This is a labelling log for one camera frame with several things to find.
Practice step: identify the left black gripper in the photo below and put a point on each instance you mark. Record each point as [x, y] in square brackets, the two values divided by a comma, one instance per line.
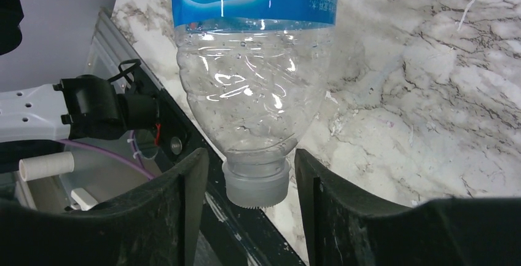
[11, 17]

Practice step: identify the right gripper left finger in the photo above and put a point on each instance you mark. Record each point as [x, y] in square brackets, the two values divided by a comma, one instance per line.
[156, 223]

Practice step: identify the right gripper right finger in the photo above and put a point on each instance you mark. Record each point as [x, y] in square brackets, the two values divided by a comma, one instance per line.
[346, 225]

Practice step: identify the clear bottle blue wrap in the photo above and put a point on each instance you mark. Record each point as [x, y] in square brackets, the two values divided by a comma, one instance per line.
[254, 73]

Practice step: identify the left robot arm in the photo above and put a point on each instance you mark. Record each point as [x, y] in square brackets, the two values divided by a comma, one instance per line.
[86, 106]

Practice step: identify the white plastic pipe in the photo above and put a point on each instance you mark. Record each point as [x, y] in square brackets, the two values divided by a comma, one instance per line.
[45, 166]

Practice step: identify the aluminium frame rail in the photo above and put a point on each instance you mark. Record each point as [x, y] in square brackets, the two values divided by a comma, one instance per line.
[110, 53]

